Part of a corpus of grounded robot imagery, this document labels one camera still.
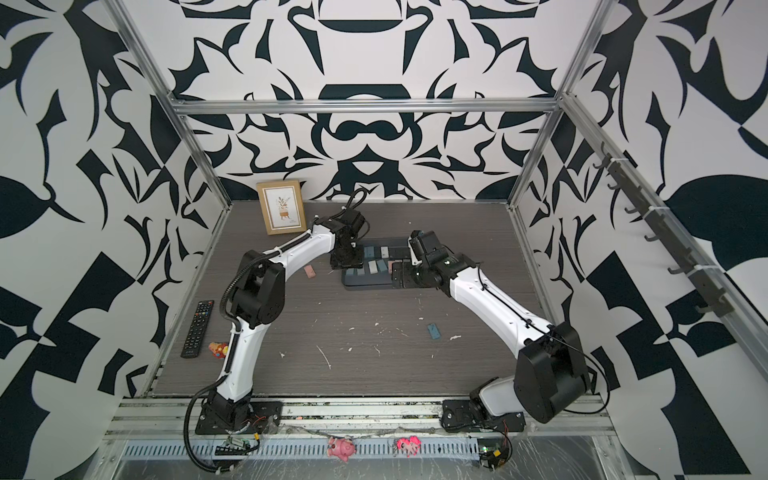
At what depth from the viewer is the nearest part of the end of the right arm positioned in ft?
1.95

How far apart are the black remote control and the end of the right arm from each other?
597 mm

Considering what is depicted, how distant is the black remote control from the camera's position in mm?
846
